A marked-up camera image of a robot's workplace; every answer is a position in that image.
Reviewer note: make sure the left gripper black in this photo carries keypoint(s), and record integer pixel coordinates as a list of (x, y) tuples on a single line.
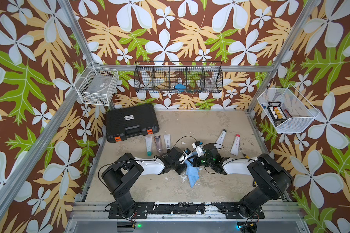
[(180, 170)]

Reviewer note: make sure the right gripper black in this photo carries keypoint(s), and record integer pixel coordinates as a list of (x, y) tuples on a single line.
[(196, 160)]

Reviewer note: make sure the white tube black cap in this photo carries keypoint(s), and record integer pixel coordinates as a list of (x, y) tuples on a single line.
[(167, 140)]

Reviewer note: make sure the blue microfiber cloth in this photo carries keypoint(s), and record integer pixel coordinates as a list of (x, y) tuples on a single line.
[(192, 173)]

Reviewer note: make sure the silver purple toothpaste tube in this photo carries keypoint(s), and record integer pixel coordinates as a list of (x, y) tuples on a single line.
[(158, 143)]

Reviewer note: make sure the white tube teal cap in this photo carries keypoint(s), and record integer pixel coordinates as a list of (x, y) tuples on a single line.
[(148, 143)]

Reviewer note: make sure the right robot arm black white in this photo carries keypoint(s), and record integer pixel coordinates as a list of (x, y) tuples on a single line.
[(272, 180)]

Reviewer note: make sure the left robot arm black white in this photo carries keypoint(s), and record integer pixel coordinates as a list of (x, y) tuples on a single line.
[(121, 175)]

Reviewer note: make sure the white tube grey cap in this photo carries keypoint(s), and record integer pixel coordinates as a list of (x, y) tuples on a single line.
[(219, 142)]

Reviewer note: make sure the white tube pink cap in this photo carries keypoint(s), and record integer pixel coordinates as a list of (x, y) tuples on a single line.
[(235, 147)]

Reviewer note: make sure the black tool case orange latches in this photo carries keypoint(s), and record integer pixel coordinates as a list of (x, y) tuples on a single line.
[(130, 122)]

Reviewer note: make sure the blue object in basket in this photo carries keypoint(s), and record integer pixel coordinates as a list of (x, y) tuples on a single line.
[(180, 87)]

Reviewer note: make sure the black box yellow items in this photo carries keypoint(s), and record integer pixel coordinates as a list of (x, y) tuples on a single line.
[(276, 111)]

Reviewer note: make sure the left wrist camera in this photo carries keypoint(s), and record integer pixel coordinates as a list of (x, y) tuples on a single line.
[(186, 154)]

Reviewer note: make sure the yellow handle screwdriver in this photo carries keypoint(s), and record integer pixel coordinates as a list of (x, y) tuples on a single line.
[(246, 156)]

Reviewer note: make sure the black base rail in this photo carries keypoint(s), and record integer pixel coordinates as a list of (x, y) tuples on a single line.
[(230, 210)]

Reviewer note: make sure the black wire basket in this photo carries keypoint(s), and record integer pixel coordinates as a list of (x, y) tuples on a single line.
[(198, 77)]

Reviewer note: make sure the white wire basket right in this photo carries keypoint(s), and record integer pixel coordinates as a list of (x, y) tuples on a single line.
[(300, 112)]

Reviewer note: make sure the white wire basket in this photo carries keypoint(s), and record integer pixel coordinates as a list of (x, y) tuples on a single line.
[(300, 112), (96, 84)]

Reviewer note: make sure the white wire basket left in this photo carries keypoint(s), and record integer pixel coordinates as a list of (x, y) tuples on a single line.
[(96, 84)]

